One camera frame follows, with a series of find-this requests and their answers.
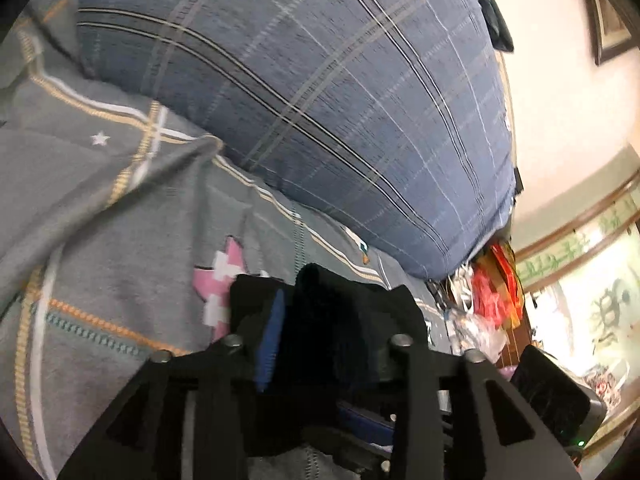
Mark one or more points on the framed picture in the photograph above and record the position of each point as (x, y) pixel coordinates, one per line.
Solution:
(602, 15)

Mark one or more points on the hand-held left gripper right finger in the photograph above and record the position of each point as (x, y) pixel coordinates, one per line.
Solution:
(417, 380)

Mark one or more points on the blue plaid pillow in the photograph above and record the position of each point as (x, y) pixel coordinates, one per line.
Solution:
(325, 110)

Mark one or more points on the black cloth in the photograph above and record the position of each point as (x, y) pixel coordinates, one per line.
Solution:
(492, 10)

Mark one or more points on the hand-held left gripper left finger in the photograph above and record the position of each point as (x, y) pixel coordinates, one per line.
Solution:
(270, 340)

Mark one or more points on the painted glass panel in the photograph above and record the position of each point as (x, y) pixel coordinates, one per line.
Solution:
(585, 285)

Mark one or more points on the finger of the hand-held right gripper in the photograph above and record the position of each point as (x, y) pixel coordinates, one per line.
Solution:
(365, 420)

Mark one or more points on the white plastic bags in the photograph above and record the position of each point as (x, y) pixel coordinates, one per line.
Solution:
(472, 320)

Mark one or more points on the red packets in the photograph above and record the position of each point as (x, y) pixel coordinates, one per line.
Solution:
(495, 285)

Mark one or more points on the grey printed bedsheet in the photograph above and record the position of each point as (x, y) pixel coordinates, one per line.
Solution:
(125, 240)

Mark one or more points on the black pants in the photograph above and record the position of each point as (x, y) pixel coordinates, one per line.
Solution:
(340, 340)

